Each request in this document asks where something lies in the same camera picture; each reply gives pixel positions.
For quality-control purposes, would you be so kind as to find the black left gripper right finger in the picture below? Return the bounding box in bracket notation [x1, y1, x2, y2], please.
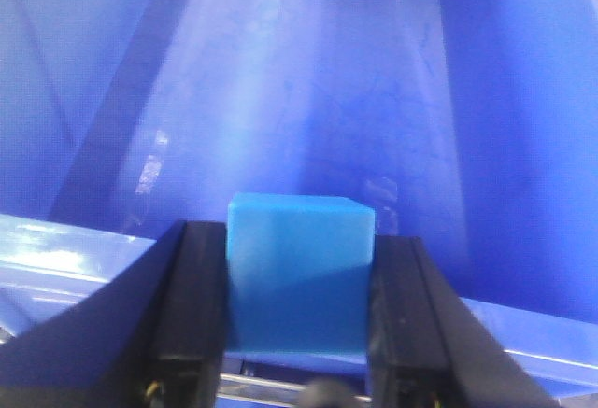
[367, 235, 558, 407]

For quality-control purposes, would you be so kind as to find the left front blue bin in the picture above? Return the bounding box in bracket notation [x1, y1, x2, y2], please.
[1, 0, 597, 401]

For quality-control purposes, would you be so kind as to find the blue cube block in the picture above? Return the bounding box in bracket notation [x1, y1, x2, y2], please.
[226, 193, 376, 355]

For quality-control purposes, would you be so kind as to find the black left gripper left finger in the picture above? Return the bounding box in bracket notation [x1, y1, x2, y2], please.
[1, 221, 228, 407]

